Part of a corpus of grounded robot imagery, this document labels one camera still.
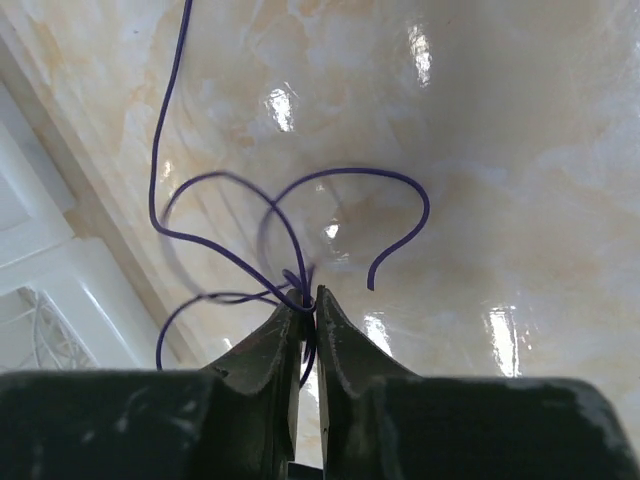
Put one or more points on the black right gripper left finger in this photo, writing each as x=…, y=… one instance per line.
x=236, y=418

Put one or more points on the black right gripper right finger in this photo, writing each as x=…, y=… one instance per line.
x=379, y=420

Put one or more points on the white compartment organizer tray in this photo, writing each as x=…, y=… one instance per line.
x=65, y=303

